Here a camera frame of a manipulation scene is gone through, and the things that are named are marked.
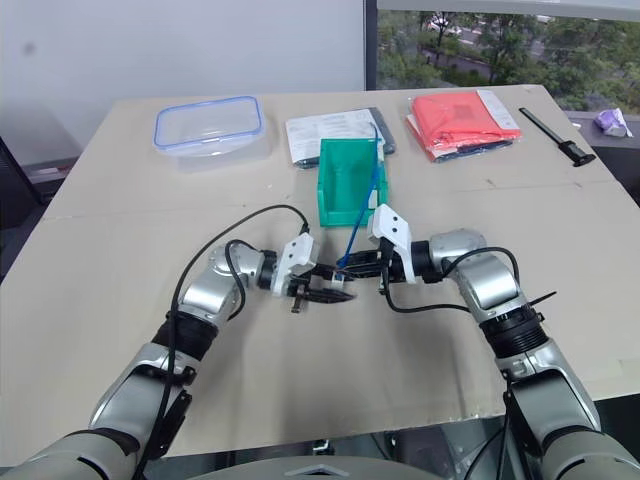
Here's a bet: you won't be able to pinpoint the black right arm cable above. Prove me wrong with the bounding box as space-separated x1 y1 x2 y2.
380 244 524 316

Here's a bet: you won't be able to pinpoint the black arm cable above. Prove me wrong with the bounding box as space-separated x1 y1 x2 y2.
380 244 524 316
133 203 312 480

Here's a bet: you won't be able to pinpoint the grey robot torso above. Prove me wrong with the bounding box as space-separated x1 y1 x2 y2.
197 452 454 480

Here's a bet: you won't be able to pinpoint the crumpled purple white wrapper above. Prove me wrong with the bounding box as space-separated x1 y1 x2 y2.
593 107 636 139

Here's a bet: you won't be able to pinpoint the bagged red garment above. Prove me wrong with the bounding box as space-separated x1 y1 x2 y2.
403 89 523 164

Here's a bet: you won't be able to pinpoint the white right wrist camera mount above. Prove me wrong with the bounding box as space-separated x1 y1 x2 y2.
366 203 417 286

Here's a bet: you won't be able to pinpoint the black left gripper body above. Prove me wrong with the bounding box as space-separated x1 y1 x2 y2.
286 269 327 315

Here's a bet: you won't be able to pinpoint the brown cardboard sheet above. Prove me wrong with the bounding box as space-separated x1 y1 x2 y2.
0 83 640 447

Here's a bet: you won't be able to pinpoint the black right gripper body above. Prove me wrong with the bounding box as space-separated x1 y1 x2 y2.
375 238 402 297

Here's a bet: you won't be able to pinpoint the black zip tie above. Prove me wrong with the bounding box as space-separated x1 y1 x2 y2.
519 290 558 314

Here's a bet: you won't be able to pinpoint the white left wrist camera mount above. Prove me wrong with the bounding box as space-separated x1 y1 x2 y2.
271 233 317 298

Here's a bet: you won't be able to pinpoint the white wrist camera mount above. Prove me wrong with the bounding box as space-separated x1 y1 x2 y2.
366 203 417 286
271 233 317 298

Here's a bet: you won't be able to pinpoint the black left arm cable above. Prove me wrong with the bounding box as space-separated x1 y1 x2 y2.
133 203 312 480

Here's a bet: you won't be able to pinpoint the green plastic bin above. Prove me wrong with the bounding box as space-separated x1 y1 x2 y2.
315 137 391 229

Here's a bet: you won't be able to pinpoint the white paper booklet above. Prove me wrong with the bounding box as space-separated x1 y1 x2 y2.
284 106 399 169

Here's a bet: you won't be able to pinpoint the blue cable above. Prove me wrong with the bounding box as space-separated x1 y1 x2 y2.
335 121 387 272

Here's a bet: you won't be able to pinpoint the dark window frame post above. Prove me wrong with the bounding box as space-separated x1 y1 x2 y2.
363 0 380 92

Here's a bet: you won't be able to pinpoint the black caliper tool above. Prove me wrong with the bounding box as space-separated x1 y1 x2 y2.
518 106 598 169

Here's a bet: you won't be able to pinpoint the clear container with blue rim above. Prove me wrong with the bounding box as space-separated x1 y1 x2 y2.
152 95 274 174

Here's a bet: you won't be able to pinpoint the dark side desk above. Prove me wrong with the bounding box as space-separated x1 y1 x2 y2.
564 110 640 207

